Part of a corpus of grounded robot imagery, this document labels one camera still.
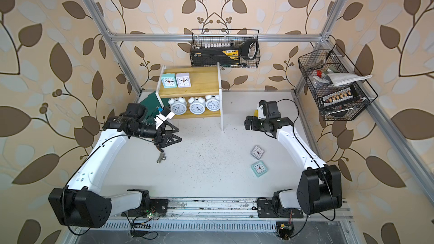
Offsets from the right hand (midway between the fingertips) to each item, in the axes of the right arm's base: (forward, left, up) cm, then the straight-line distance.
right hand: (253, 123), depth 86 cm
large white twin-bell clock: (+9, +21, +7) cm, 23 cm away
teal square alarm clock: (-19, -2, -13) cm, 23 cm away
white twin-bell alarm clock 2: (+7, +29, +8) cm, 31 cm away
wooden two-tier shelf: (+6, +28, +18) cm, 34 cm away
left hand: (-11, +35, +10) cm, 38 cm away
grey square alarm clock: (-10, -2, -12) cm, 16 cm away
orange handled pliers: (-10, +50, -14) cm, 53 cm away
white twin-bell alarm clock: (+7, +38, +8) cm, 40 cm away
